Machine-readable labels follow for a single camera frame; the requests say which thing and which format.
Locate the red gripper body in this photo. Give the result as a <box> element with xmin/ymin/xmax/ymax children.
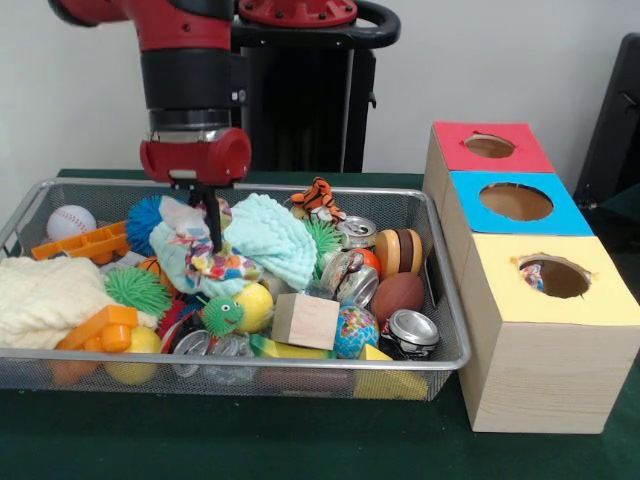
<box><xmin>139</xmin><ymin>127</ymin><xmax>253</xmax><ymax>187</ymax></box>

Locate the multicolour patterned cloth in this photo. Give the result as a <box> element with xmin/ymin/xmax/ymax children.
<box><xmin>160</xmin><ymin>197</ymin><xmax>264</xmax><ymax>284</ymax></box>

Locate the mint green cloth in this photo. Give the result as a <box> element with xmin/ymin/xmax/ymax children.
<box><xmin>148</xmin><ymin>193</ymin><xmax>319</xmax><ymax>296</ymax></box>

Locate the large polka dot napkin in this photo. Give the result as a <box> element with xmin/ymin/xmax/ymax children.
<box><xmin>519</xmin><ymin>262</ymin><xmax>545</xmax><ymax>292</ymax></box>

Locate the shallow clear mesh bin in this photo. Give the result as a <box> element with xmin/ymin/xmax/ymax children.
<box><xmin>0</xmin><ymin>178</ymin><xmax>472</xmax><ymax>401</ymax></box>

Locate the wooden box with three holes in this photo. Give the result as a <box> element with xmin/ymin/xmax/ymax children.
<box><xmin>421</xmin><ymin>120</ymin><xmax>640</xmax><ymax>434</ymax></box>

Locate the blue spiky ball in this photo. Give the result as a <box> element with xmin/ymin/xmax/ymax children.
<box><xmin>125</xmin><ymin>195</ymin><xmax>174</xmax><ymax>257</ymax></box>

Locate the green spiky ball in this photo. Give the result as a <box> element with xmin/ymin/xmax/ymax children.
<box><xmin>104</xmin><ymin>266</ymin><xmax>174</xmax><ymax>319</ymax></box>
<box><xmin>302</xmin><ymin>217</ymin><xmax>349</xmax><ymax>261</ymax></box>

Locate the plush tiger toy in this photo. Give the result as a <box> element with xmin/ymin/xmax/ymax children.
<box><xmin>290</xmin><ymin>175</ymin><xmax>349</xmax><ymax>224</ymax></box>

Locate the white baseball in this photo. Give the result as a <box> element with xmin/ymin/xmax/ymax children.
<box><xmin>46</xmin><ymin>204</ymin><xmax>98</xmax><ymax>241</ymax></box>

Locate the plain wooden cube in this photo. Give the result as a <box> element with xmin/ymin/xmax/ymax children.
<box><xmin>272</xmin><ymin>293</ymin><xmax>341</xmax><ymax>351</ymax></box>

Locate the orange ball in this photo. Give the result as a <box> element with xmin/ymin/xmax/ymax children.
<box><xmin>355</xmin><ymin>248</ymin><xmax>383</xmax><ymax>277</ymax></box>

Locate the cream knitted cloth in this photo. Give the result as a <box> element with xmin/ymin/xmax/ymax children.
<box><xmin>0</xmin><ymin>255</ymin><xmax>159</xmax><ymax>350</ymax></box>

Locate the toy hamburger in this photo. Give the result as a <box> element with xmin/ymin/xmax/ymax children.
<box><xmin>374</xmin><ymin>228</ymin><xmax>424</xmax><ymax>277</ymax></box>

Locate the large dark green tablecloth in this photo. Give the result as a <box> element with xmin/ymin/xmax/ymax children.
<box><xmin>0</xmin><ymin>168</ymin><xmax>640</xmax><ymax>480</ymax></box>

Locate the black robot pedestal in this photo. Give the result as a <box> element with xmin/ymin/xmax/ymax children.
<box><xmin>229</xmin><ymin>0</ymin><xmax>401</xmax><ymax>174</ymax></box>

